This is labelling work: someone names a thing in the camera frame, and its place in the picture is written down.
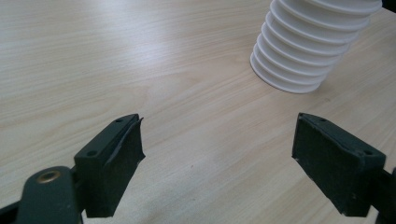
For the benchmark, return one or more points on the stack of white paper cups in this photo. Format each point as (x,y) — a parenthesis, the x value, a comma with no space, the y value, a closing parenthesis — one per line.
(308,43)

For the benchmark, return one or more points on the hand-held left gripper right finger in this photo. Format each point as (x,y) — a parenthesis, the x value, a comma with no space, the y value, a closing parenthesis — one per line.
(336,168)

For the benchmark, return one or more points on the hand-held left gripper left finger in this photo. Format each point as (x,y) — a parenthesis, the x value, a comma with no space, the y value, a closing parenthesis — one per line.
(106,174)

